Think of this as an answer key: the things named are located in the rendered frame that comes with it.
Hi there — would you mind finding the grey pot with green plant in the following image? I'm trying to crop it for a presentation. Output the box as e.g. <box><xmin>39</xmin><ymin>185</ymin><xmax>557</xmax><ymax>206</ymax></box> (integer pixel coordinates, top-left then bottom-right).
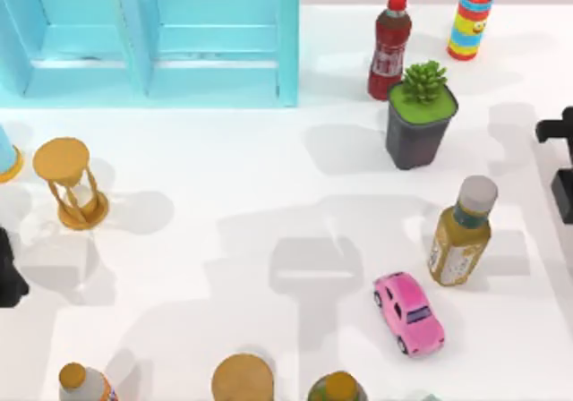
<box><xmin>385</xmin><ymin>60</ymin><xmax>460</xmax><ymax>171</ymax></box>

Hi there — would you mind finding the light blue rack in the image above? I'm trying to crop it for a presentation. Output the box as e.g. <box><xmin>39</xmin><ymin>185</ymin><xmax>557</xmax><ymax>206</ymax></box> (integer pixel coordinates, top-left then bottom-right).
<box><xmin>0</xmin><ymin>0</ymin><xmax>300</xmax><ymax>109</ymax></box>

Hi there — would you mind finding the red bottle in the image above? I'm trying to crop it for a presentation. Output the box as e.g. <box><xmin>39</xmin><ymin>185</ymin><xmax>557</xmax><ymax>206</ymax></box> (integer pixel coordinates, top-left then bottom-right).
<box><xmin>367</xmin><ymin>0</ymin><xmax>414</xmax><ymax>102</ymax></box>

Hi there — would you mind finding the pink toy car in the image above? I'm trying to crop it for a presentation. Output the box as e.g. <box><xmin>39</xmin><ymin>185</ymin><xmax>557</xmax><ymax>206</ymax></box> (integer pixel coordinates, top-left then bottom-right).
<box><xmin>372</xmin><ymin>271</ymin><xmax>447</xmax><ymax>357</ymax></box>

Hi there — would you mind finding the olive bottle with grey cap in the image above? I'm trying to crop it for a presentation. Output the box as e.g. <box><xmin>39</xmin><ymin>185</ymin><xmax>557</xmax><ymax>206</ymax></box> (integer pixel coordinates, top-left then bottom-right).
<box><xmin>426</xmin><ymin>175</ymin><xmax>500</xmax><ymax>288</ymax></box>

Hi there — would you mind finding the round wooden hourglass top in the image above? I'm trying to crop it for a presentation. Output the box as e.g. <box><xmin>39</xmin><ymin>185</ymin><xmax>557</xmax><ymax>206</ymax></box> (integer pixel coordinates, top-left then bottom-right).
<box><xmin>210</xmin><ymin>352</ymin><xmax>276</xmax><ymax>401</ymax></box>

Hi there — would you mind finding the green and brown bottle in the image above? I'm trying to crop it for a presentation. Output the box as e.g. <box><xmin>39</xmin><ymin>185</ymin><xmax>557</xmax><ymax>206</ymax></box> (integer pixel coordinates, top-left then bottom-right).
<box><xmin>306</xmin><ymin>370</ymin><xmax>370</xmax><ymax>401</ymax></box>

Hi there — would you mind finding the striped colourful can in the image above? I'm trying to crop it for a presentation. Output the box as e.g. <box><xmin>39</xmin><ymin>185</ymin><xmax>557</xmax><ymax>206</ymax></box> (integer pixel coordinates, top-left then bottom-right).
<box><xmin>445</xmin><ymin>0</ymin><xmax>494</xmax><ymax>62</ymax></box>

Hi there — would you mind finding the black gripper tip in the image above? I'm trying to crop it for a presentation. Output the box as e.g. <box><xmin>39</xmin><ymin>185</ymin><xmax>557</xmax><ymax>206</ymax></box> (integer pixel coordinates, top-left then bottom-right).
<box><xmin>0</xmin><ymin>226</ymin><xmax>30</xmax><ymax>310</ymax></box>
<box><xmin>535</xmin><ymin>105</ymin><xmax>573</xmax><ymax>224</ymax></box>

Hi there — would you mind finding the blue cone with yellow base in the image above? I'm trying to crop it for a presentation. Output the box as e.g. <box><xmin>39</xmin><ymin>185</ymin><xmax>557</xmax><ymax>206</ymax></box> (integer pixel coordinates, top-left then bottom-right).
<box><xmin>0</xmin><ymin>123</ymin><xmax>25</xmax><ymax>185</ymax></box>

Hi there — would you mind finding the grey bottle with orange cap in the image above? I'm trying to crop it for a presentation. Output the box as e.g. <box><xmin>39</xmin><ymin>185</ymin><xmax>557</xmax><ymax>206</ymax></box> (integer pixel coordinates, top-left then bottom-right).
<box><xmin>57</xmin><ymin>362</ymin><xmax>120</xmax><ymax>401</ymax></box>

